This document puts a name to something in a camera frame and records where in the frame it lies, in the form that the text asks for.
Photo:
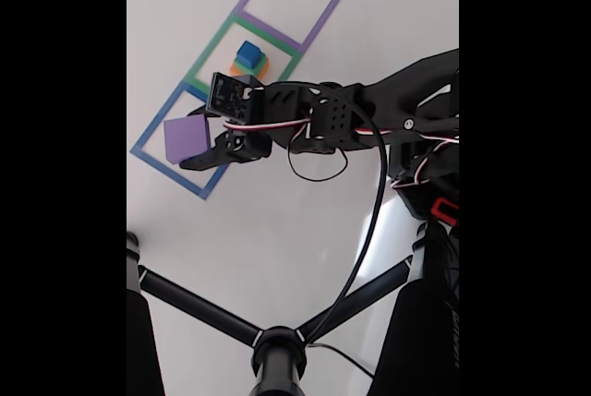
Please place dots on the large purple cube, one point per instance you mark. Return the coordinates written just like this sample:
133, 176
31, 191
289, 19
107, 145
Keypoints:
184, 137

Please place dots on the green cube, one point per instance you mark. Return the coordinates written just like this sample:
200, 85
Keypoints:
261, 66

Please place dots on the orange cube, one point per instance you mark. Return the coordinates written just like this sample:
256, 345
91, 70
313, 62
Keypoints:
235, 70

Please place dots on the small blue cube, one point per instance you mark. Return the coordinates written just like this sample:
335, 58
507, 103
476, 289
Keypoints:
249, 53

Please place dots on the blue tape square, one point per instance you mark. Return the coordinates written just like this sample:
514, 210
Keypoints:
157, 165

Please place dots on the green tape square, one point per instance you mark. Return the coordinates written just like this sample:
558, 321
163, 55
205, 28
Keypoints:
215, 45

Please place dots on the purple tape square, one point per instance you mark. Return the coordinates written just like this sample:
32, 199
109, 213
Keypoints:
320, 17

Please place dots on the red clamp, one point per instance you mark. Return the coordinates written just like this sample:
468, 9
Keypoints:
445, 211

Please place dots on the black tripod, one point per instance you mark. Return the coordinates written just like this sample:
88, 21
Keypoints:
277, 350

